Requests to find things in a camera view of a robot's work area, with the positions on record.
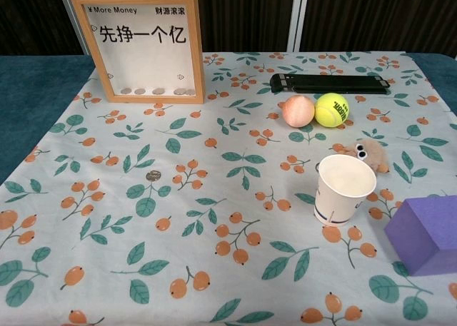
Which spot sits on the silver coin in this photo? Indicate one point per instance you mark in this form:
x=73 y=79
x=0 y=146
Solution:
x=191 y=91
x=125 y=90
x=139 y=91
x=158 y=91
x=153 y=175
x=179 y=91

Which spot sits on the floral leaf-print tablecloth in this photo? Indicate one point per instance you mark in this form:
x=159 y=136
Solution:
x=228 y=204

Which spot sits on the pink peach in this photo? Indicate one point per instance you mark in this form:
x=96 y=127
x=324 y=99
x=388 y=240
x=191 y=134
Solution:
x=298 y=111

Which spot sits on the yellow tennis ball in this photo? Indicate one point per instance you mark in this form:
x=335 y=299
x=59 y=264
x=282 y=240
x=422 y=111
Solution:
x=332 y=110

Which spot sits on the white paper cup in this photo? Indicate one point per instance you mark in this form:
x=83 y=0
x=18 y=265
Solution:
x=339 y=201

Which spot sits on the beige googly-eyed plush toy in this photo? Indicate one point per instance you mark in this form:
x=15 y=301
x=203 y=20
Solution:
x=375 y=156

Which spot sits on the teal table cover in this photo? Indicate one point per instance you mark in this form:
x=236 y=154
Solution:
x=32 y=90

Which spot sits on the purple foam block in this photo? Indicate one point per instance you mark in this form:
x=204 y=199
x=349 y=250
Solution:
x=428 y=233

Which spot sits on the wooden frame coin bank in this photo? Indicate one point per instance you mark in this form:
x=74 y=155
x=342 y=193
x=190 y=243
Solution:
x=150 y=65

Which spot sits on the white wide frame post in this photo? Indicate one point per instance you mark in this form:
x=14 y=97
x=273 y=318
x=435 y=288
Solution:
x=299 y=17

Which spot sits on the white slanted frame post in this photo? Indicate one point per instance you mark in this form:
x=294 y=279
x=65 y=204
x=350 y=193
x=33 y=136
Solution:
x=73 y=19

